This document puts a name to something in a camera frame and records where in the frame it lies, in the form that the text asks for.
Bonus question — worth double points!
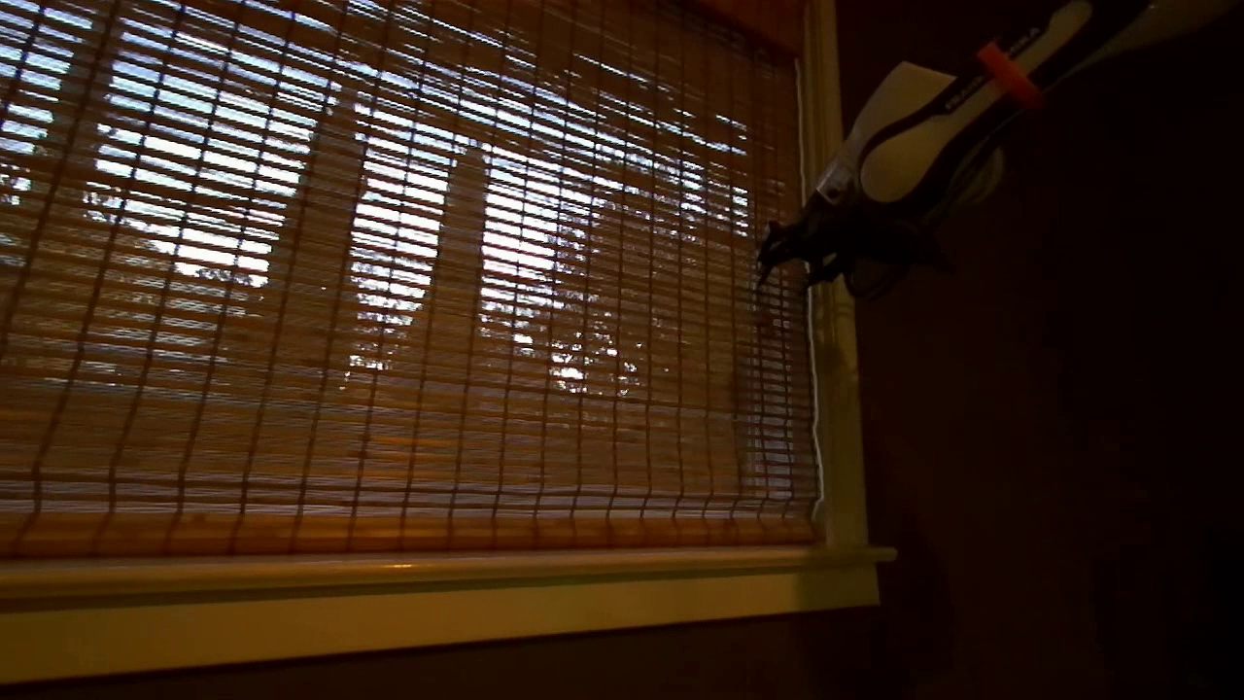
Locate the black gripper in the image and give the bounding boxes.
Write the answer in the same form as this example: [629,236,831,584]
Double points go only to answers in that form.
[752,178,958,303]

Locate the white pull cord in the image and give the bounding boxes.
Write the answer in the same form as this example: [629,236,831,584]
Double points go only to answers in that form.
[804,277,831,522]

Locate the brown bamboo blind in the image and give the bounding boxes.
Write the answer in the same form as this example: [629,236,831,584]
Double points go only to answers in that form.
[0,0,825,564]

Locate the black cable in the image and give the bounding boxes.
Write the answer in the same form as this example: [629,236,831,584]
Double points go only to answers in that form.
[926,0,1138,178]

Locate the orange strap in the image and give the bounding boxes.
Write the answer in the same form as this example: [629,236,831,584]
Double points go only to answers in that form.
[970,38,1049,117]

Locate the cream window frame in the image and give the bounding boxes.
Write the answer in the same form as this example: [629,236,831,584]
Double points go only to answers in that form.
[0,0,903,690]

